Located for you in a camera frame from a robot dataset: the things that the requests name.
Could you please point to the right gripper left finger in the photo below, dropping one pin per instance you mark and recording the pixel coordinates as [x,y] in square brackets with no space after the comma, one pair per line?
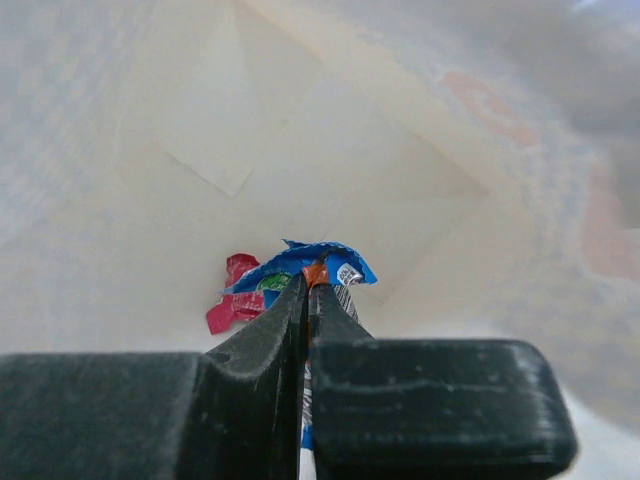
[107,415]

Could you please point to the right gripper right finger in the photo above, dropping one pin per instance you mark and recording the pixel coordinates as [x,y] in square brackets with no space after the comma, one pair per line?
[431,408]

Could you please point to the red snack packet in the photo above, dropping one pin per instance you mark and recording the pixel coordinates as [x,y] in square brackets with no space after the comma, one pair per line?
[241,307]

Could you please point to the blue M&M's candy bag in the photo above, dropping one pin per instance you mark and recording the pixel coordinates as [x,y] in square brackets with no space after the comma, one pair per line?
[325,260]

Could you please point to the blue checkered paper bag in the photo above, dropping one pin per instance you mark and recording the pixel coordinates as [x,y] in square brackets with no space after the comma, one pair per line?
[482,156]

